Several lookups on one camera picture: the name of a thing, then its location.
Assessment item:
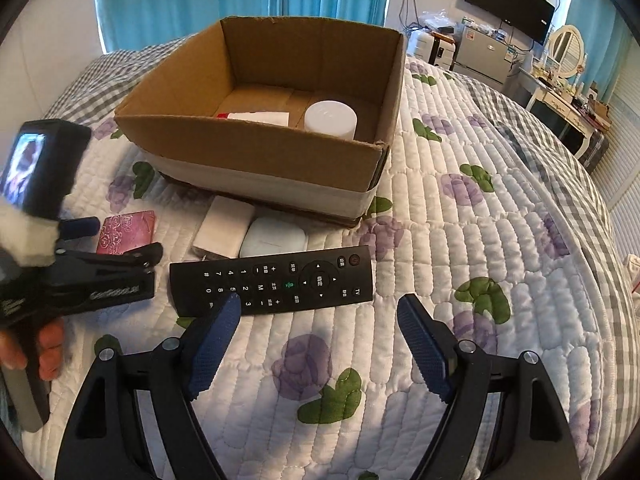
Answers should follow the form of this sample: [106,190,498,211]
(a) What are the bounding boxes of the white earbuds case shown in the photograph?
[239,216,307,259]

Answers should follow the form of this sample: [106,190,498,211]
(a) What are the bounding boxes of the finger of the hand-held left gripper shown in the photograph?
[59,216,101,239]
[54,242,165,276]

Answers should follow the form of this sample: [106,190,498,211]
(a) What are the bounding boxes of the white dressing table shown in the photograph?
[511,66,610,158]

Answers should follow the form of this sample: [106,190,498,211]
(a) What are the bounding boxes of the grey checked bedsheet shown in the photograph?
[42,37,640,381]

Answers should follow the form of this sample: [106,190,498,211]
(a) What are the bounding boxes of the black remote control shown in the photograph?
[169,245,374,318]

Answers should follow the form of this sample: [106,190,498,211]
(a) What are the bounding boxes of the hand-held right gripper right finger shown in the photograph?
[396,294,583,480]

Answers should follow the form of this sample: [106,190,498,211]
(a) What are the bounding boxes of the white and red tube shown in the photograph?
[216,109,291,127]

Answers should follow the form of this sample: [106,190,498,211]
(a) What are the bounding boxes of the person's left hand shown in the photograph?
[0,317,67,382]

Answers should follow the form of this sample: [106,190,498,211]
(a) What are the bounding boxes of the silver mini fridge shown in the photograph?
[451,25,521,95]

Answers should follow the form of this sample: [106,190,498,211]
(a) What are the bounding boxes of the pink floral card case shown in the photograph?
[96,210,157,256]

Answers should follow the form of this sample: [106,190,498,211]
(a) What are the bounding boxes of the white round jar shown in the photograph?
[304,100,358,141]

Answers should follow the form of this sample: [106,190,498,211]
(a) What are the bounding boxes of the white water purifier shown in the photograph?
[407,29,443,63]

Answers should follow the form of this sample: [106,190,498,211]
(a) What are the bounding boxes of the oval vanity mirror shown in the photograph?
[546,25,586,80]

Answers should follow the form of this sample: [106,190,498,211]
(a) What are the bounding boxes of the floral quilted blanket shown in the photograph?
[10,45,621,480]

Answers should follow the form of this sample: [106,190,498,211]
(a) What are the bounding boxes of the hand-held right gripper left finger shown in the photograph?
[55,292,242,480]

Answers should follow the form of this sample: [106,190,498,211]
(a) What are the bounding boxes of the white rectangular box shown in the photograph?
[192,195,256,260]

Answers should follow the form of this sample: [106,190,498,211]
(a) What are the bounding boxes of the black wall television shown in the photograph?
[464,0,556,46]

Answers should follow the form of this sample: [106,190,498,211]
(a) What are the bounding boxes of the cardboard box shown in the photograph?
[114,16,407,229]

